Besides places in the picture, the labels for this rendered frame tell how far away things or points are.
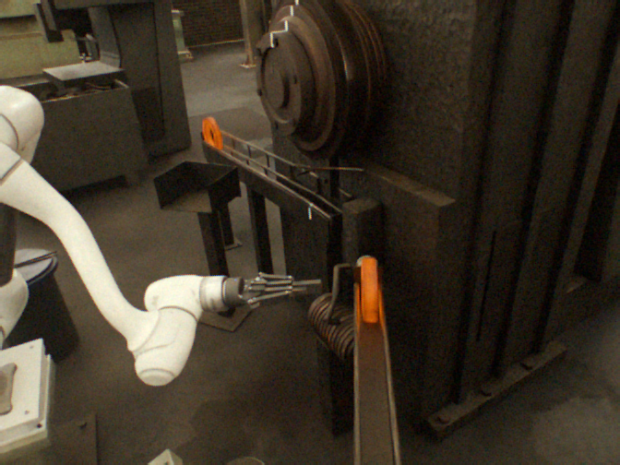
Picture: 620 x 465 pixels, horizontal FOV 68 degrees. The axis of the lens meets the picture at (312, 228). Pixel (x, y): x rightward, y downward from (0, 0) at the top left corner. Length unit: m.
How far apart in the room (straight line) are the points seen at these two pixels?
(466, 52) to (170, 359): 0.92
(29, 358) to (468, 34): 1.49
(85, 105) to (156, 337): 2.72
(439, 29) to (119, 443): 1.64
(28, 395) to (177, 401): 0.57
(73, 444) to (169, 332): 0.92
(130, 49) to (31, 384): 3.05
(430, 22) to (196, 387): 1.51
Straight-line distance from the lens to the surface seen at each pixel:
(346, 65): 1.19
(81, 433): 1.95
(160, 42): 4.21
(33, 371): 1.62
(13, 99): 1.24
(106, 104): 3.66
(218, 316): 2.22
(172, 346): 1.08
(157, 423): 1.88
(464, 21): 1.10
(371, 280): 1.06
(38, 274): 2.08
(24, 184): 1.10
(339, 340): 1.30
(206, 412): 1.85
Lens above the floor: 1.39
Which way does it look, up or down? 29 degrees down
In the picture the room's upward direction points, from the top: 4 degrees counter-clockwise
